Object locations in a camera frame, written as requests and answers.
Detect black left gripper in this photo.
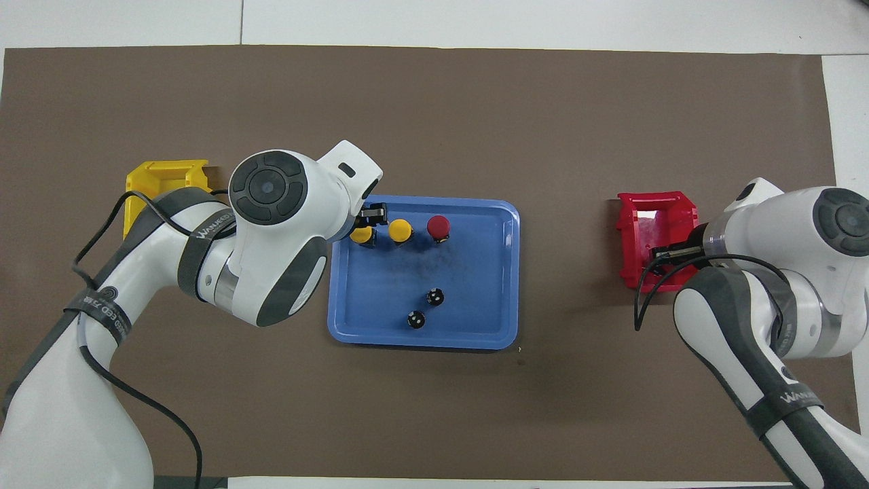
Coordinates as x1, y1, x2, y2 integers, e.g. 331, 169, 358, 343
352, 203, 388, 232

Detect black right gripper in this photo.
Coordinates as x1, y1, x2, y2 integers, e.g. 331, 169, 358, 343
669, 223, 710, 272

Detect red plastic bin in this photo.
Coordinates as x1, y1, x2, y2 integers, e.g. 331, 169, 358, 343
616, 192, 705, 293

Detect blue plastic tray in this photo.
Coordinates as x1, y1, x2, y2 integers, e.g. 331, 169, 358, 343
327, 195, 521, 351

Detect brown paper mat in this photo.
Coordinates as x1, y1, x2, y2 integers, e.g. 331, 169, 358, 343
0, 45, 863, 482

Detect yellow plastic bin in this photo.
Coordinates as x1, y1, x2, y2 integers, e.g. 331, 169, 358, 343
123, 160, 212, 240

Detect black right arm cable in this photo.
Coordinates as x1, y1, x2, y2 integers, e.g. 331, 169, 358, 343
635, 248, 785, 333

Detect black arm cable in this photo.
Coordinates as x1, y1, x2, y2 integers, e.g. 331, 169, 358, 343
635, 248, 785, 333
71, 190, 235, 489

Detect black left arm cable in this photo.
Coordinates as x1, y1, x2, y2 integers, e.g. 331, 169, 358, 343
71, 190, 235, 489

